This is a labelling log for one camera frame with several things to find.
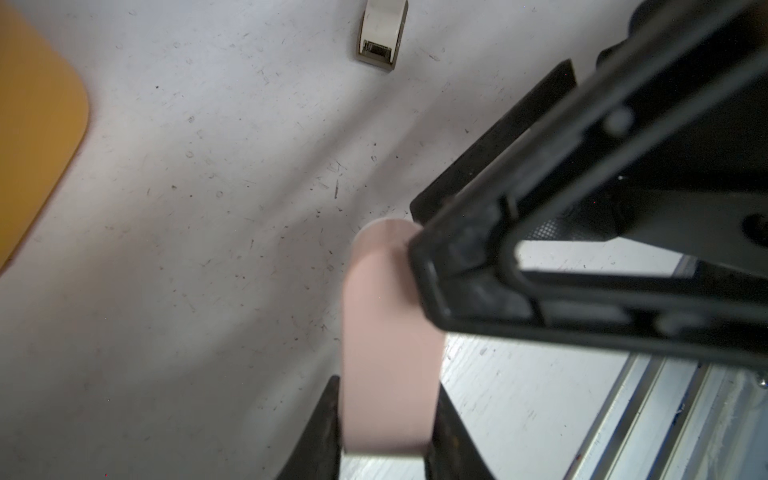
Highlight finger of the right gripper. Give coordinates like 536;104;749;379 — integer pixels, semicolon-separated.
410;60;579;225
408;1;767;369

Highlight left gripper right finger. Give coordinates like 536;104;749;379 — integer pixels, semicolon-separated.
424;385;494;480

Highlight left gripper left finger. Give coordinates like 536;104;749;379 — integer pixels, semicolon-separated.
277;376;342;480

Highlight white pink stapler body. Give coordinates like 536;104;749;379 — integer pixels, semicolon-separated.
339;218;445;456

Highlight metal stapler base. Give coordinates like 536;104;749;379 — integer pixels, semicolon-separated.
356;0;409;71

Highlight yellow plastic tray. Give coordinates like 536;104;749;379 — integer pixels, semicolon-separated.
1;1;89;266

